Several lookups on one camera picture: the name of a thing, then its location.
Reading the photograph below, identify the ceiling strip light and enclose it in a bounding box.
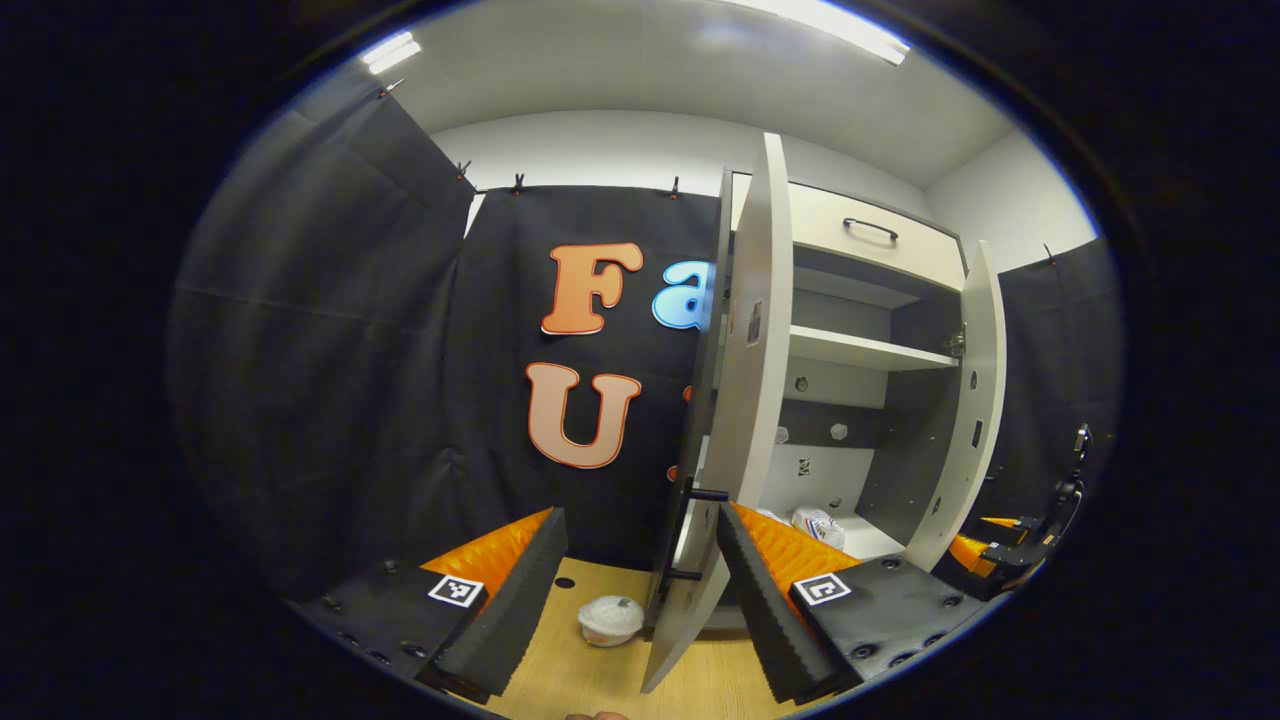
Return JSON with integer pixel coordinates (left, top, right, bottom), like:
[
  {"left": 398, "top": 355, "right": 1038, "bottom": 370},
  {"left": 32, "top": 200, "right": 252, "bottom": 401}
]
[{"left": 358, "top": 30, "right": 424, "bottom": 76}]

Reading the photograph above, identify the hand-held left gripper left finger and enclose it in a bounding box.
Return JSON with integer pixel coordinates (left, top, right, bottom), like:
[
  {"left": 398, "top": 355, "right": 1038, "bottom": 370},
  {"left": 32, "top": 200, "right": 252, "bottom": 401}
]
[{"left": 290, "top": 506, "right": 571, "bottom": 701}]

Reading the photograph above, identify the black door handle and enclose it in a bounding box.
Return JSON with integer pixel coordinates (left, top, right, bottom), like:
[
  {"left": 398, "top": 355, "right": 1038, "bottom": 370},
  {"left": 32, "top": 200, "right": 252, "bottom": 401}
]
[{"left": 655, "top": 478, "right": 731, "bottom": 583}]

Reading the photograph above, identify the white striped shoe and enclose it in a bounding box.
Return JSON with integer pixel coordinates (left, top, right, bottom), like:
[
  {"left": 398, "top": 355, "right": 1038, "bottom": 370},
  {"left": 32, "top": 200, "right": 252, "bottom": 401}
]
[{"left": 790, "top": 507, "right": 847, "bottom": 551}]

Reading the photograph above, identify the white cabinet shelf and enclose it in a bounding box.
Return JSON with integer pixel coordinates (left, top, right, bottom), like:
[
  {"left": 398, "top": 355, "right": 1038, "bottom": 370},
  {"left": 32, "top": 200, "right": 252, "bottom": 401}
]
[{"left": 788, "top": 325, "right": 961, "bottom": 373}]

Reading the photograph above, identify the white shoe cabinet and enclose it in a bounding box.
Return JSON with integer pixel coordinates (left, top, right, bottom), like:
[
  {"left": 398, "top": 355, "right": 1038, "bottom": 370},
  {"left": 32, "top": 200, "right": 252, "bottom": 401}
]
[{"left": 700, "top": 170, "right": 971, "bottom": 633}]

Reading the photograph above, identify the white lidded bowl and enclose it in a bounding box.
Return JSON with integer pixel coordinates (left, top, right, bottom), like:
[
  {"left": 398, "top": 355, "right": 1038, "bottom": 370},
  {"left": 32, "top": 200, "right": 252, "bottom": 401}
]
[{"left": 577, "top": 595, "right": 646, "bottom": 649}]

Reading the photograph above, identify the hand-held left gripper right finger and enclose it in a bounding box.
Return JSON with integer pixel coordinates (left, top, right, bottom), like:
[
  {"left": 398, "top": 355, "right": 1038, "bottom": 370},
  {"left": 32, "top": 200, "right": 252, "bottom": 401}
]
[{"left": 715, "top": 500, "right": 986, "bottom": 706}]

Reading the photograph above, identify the white cabinet drawer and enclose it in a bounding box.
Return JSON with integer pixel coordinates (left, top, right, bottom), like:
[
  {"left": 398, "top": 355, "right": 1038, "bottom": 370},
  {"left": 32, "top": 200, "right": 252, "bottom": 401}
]
[{"left": 730, "top": 172, "right": 967, "bottom": 293}]

